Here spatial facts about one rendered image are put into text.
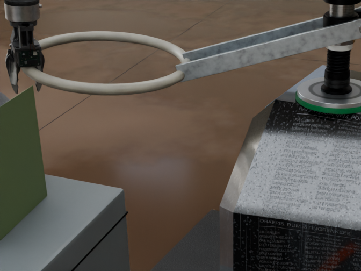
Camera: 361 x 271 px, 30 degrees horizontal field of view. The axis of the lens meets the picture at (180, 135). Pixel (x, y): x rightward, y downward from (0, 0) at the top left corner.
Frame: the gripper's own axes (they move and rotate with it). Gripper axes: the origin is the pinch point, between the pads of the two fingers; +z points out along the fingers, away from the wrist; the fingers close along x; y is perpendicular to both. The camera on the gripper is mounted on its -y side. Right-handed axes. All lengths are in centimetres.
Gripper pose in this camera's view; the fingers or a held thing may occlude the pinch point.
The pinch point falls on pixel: (26, 87)
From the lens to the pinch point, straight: 193.7
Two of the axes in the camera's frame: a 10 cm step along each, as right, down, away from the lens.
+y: 3.6, 4.1, -8.4
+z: -0.3, 9.0, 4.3
